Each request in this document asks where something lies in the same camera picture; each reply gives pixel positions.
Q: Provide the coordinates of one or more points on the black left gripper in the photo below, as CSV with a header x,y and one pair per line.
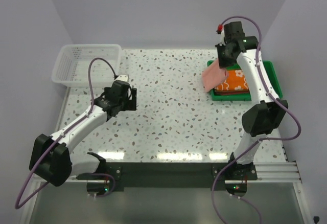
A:
x,y
130,104

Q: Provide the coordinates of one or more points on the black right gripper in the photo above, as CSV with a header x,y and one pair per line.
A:
x,y
222,63

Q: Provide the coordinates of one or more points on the orange patterned cream towel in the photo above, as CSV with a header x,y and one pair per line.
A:
x,y
235,82

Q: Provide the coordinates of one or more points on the peach pink towel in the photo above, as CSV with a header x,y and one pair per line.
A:
x,y
213,76

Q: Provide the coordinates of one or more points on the brown towel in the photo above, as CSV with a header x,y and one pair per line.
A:
x,y
231,93

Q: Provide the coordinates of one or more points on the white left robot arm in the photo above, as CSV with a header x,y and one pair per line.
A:
x,y
51,156

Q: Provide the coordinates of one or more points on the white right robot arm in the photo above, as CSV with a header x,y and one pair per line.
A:
x,y
267,109

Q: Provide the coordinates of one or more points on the green plastic tray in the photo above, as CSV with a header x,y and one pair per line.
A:
x,y
271,75

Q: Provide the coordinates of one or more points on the white plastic laundry basket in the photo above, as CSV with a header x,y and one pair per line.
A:
x,y
72,64

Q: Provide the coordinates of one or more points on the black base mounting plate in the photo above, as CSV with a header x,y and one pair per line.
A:
x,y
166,175

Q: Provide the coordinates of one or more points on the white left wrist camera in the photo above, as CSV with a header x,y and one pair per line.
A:
x,y
122,77

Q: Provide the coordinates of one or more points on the aluminium rail frame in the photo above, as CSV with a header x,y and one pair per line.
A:
x,y
274,197

